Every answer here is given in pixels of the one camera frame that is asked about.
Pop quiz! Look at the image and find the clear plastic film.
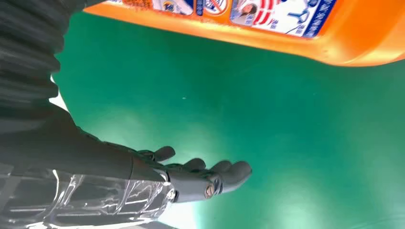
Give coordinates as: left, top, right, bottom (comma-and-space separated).
0, 164, 177, 229

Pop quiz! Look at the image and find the ribbed grey right arm sleeve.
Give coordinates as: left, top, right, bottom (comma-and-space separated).
0, 0, 106, 111

